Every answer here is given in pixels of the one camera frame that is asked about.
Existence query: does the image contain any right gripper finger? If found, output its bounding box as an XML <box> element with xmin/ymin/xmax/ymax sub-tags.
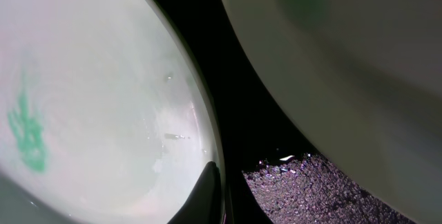
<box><xmin>168</xmin><ymin>161</ymin><xmax>222</xmax><ymax>224</ymax></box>

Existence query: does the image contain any mint plate front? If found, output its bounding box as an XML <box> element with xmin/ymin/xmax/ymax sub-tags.
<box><xmin>1</xmin><ymin>0</ymin><xmax>226</xmax><ymax>224</ymax></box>

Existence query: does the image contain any mint plate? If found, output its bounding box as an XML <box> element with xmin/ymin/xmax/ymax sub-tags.
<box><xmin>222</xmin><ymin>0</ymin><xmax>441</xmax><ymax>223</ymax></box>
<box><xmin>1</xmin><ymin>0</ymin><xmax>226</xmax><ymax>224</ymax></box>

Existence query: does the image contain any round black tray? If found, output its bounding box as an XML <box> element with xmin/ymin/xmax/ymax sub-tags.
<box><xmin>154</xmin><ymin>0</ymin><xmax>407</xmax><ymax>223</ymax></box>

